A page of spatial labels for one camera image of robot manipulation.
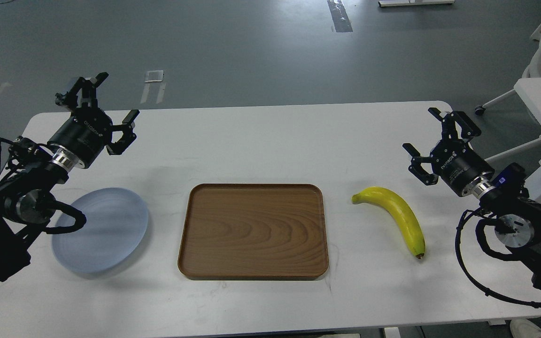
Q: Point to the yellow banana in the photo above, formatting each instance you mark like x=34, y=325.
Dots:
x=400, y=211

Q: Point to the light blue plate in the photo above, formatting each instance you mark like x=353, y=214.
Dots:
x=116, y=222

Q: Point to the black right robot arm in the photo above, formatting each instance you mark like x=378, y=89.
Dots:
x=509, y=222

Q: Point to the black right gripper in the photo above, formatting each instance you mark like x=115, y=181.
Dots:
x=452, y=159

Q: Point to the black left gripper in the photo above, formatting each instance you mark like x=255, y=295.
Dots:
x=88, y=130

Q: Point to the brown wooden tray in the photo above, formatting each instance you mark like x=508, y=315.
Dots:
x=254, y=232

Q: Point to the white board on floor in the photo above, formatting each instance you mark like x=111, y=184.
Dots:
x=408, y=3

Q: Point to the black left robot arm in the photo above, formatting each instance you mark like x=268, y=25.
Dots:
x=29, y=171

